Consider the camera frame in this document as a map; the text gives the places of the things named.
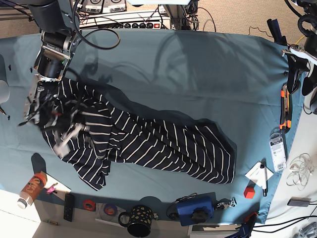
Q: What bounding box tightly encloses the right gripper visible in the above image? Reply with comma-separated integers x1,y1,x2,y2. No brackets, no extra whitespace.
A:
19,79,91,158

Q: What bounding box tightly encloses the black white marker pen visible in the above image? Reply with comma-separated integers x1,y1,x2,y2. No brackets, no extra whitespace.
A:
260,164,267,197

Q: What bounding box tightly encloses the orange black utility knife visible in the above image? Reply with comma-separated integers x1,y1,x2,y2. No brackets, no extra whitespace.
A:
279,83,292,134

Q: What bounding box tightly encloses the white cup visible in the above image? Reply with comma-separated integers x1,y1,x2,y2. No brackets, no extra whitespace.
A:
0,80,10,104

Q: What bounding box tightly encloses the teal tablecloth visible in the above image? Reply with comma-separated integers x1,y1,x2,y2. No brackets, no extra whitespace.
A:
0,28,308,226

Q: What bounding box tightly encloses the blue black clamp handle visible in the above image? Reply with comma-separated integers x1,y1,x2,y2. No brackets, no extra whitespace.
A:
266,19,287,46

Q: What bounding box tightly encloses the white paper card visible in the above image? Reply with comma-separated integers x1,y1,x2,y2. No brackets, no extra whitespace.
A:
245,161,273,187

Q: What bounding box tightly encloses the navy white striped t-shirt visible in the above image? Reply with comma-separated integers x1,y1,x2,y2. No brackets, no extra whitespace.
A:
39,78,236,191

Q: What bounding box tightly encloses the red cube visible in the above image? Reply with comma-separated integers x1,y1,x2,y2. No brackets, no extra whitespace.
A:
244,187,255,199

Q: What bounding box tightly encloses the white power strip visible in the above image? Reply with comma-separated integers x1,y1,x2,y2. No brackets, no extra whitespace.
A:
98,21,163,29

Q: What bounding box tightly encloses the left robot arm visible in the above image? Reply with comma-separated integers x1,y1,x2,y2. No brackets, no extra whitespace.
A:
282,0,317,96

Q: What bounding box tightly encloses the black remote control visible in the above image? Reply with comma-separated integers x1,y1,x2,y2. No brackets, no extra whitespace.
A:
63,193,75,222

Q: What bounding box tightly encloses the purple tape roll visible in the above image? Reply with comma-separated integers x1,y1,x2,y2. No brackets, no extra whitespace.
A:
103,203,117,216

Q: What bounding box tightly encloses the white coiled cable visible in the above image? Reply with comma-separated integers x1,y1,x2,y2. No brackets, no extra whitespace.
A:
286,153,315,191

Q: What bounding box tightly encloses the white paper sheet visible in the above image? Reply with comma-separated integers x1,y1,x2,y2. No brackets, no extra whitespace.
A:
41,172,71,193

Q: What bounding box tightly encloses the grey adapter box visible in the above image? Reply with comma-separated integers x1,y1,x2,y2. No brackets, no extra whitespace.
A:
287,197,310,207

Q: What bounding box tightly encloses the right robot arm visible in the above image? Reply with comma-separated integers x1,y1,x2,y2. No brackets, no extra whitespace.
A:
20,0,87,158

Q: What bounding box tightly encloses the pink small figurine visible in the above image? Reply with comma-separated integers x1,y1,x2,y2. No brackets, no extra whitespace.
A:
46,183,58,195

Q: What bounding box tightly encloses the red tape roll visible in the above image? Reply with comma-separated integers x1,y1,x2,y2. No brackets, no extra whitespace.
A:
83,199,96,212

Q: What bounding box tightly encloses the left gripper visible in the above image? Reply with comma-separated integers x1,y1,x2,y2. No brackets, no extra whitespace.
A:
281,44,317,96

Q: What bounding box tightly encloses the metal keyring carabiner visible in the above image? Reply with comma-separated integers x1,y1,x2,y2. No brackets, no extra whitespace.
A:
214,197,237,211

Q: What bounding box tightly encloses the black mug yellow pattern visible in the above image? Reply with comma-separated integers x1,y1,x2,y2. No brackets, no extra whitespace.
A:
118,205,154,238

